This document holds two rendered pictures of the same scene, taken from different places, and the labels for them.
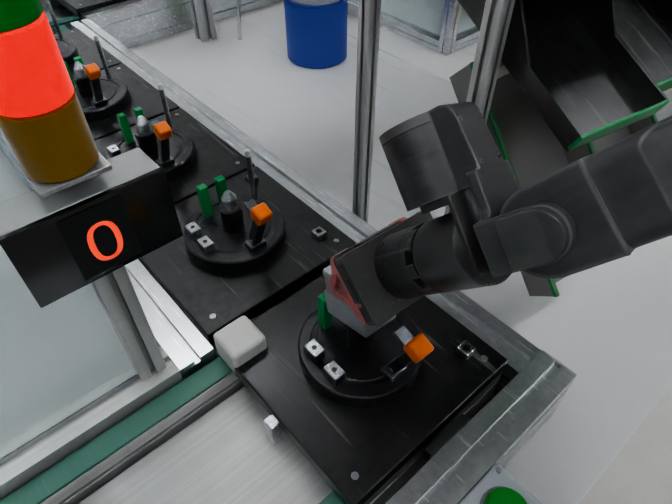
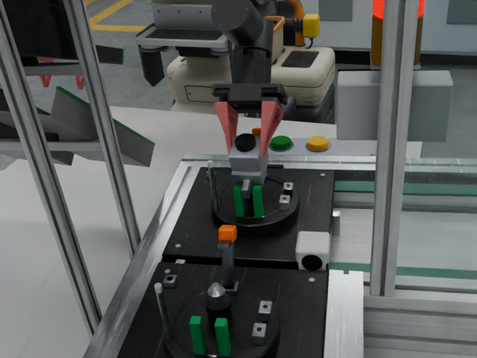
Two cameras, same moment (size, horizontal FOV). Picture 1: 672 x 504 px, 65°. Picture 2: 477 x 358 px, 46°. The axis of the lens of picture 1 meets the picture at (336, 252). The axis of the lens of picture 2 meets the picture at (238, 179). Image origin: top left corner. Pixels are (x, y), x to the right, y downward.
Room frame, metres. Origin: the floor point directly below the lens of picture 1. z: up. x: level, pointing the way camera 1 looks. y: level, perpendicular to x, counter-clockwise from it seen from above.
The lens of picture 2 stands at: (0.77, 0.54, 1.49)
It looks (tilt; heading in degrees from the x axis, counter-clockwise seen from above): 33 degrees down; 235
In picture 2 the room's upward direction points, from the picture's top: 6 degrees counter-clockwise
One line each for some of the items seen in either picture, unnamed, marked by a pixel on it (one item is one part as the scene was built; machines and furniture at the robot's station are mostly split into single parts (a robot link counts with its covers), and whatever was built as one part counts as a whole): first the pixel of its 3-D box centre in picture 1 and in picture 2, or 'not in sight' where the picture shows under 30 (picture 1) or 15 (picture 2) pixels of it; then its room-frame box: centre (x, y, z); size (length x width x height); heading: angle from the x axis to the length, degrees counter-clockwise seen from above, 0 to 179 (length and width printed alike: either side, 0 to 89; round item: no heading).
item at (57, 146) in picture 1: (48, 132); (396, 37); (0.30, 0.19, 1.28); 0.05 x 0.05 x 0.05
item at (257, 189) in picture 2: (325, 311); (258, 201); (0.37, 0.01, 1.01); 0.01 x 0.01 x 0.05; 41
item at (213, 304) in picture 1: (231, 213); (218, 309); (0.53, 0.14, 1.01); 0.24 x 0.24 x 0.13; 41
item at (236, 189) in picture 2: not in sight; (239, 201); (0.38, -0.01, 1.01); 0.01 x 0.01 x 0.05; 41
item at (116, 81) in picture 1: (84, 82); not in sight; (0.90, 0.46, 1.01); 0.24 x 0.24 x 0.13; 41
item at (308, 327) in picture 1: (360, 346); (255, 202); (0.34, -0.03, 0.98); 0.14 x 0.14 x 0.02
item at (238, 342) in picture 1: (240, 344); (313, 251); (0.35, 0.11, 0.97); 0.05 x 0.05 x 0.04; 41
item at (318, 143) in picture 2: not in sight; (318, 145); (0.12, -0.11, 0.96); 0.04 x 0.04 x 0.02
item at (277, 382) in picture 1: (359, 356); (255, 212); (0.34, -0.03, 0.96); 0.24 x 0.24 x 0.02; 41
